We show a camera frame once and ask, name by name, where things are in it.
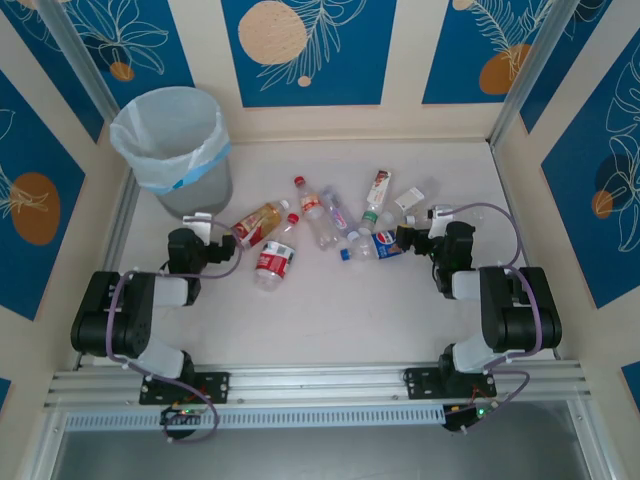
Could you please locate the green-capped bottle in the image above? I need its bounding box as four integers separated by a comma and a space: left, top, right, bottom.
360, 169, 394, 225

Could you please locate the red-capped bottle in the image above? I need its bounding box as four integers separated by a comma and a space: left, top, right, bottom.
293, 175, 342, 252

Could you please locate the white bin liner bag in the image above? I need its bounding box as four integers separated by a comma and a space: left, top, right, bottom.
109, 86, 232, 196

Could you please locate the blue-capped Pepsi bottle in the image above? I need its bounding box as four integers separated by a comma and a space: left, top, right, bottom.
340, 228, 409, 265

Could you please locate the small white-labelled bottle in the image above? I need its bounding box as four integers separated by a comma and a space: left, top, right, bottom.
378, 175, 442, 227

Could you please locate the amber tea bottle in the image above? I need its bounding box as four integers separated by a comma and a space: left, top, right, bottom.
230, 198, 291, 250

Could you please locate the bottle with red-white label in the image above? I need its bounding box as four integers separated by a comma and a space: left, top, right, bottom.
253, 212, 301, 294

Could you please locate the clear bottle with purple label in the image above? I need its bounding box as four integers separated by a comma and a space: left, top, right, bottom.
319, 185, 360, 240

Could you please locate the small circuit board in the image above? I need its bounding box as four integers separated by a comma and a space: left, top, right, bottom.
160, 405, 206, 427
442, 403, 494, 432

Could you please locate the grey metal panel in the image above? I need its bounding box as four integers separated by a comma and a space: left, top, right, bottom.
49, 428, 604, 480

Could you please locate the purple cable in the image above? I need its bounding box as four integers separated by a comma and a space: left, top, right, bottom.
444, 201, 547, 437
105, 215, 245, 444

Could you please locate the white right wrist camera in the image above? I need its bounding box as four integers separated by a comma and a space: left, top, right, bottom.
427, 203, 455, 239

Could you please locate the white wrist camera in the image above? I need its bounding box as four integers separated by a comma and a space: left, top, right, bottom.
427, 203, 455, 239
181, 211, 215, 245

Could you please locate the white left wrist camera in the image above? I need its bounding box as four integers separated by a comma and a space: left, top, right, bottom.
181, 211, 215, 245

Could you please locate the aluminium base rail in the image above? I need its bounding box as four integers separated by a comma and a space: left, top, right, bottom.
42, 362, 594, 409

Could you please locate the white slotted cable duct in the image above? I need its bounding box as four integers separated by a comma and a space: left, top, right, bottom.
64, 405, 449, 432

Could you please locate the aluminium frame post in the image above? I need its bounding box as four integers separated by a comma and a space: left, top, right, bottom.
489, 0, 574, 147
37, 0, 132, 132

